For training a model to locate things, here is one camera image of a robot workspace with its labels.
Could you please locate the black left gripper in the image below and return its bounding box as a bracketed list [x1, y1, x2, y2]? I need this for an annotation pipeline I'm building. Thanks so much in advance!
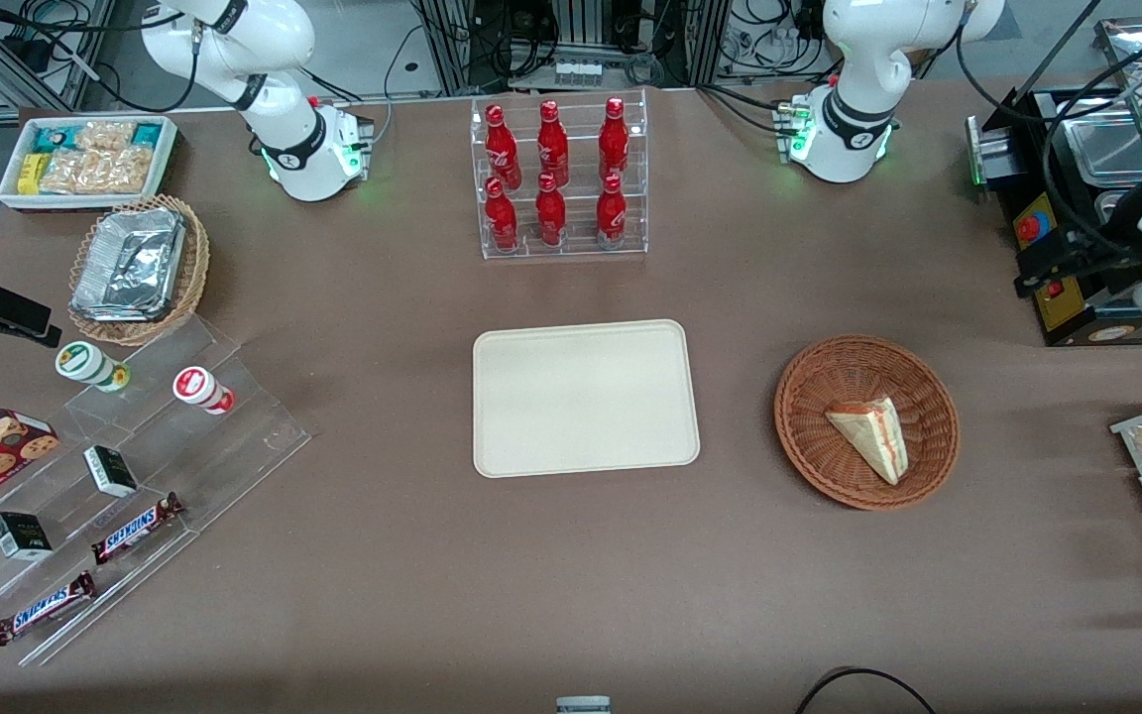
[1014, 174, 1142, 299]

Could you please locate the triangle sandwich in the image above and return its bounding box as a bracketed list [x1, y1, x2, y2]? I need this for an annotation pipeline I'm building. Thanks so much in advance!
[825, 397, 910, 486]

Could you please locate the brown round wicker basket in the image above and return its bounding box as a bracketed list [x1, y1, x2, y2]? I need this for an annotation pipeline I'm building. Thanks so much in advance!
[774, 335, 961, 512]

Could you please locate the cream plastic tray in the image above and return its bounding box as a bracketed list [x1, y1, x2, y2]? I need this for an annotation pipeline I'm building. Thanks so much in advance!
[473, 319, 702, 479]

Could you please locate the light oval wicker basket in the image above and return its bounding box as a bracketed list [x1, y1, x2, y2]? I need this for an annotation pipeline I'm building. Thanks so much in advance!
[67, 193, 211, 347]

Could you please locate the black and yellow machine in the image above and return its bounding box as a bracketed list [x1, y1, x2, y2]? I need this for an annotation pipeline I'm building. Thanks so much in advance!
[1012, 15, 1142, 348]

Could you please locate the small grey control box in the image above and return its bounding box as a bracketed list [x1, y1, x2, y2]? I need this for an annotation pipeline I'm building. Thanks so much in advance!
[965, 115, 1030, 191]

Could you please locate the red cola bottle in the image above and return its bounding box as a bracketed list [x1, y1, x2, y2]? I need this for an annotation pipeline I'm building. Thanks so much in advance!
[534, 172, 568, 248]
[598, 96, 631, 183]
[485, 104, 523, 190]
[536, 99, 571, 188]
[595, 173, 628, 250]
[484, 177, 520, 253]

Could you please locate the clear acrylic bottle rack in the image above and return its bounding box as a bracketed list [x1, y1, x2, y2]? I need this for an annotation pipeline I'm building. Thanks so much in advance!
[470, 89, 649, 261]

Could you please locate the clear acrylic tiered stand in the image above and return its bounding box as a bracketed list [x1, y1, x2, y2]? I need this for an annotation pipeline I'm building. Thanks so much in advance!
[0, 315, 313, 668]

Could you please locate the red lid cup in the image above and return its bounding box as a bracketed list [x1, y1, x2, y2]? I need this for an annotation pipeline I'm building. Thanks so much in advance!
[171, 366, 236, 417]

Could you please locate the stack of foil trays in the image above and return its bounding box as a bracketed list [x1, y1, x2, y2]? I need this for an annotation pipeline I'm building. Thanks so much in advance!
[71, 207, 187, 324]

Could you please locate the Snickers bar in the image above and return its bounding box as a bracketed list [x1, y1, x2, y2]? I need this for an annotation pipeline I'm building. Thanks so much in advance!
[0, 571, 98, 648]
[89, 492, 186, 566]

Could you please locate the clear cracker packet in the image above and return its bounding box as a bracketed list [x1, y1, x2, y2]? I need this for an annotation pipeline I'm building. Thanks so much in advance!
[75, 120, 138, 152]
[40, 147, 155, 196]

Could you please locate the small black box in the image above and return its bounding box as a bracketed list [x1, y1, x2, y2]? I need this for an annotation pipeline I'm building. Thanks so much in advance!
[82, 445, 140, 499]
[0, 511, 55, 563]

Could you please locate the green lid cup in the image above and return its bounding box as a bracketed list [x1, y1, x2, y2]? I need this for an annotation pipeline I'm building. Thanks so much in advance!
[55, 340, 132, 394]

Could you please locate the white rectangular snack bin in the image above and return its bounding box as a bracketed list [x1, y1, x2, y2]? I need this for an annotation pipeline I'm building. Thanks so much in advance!
[0, 115, 179, 212]

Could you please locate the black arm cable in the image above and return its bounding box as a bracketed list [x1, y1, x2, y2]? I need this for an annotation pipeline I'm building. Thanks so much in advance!
[955, 0, 1142, 261]

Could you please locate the black floor cable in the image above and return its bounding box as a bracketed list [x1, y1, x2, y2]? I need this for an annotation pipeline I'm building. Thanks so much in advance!
[793, 666, 940, 714]

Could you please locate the equipment rack with cables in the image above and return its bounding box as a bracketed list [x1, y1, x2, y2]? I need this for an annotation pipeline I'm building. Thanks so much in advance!
[410, 0, 736, 92]

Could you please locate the aluminium frame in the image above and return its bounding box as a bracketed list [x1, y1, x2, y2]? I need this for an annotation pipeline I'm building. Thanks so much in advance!
[0, 0, 118, 122]

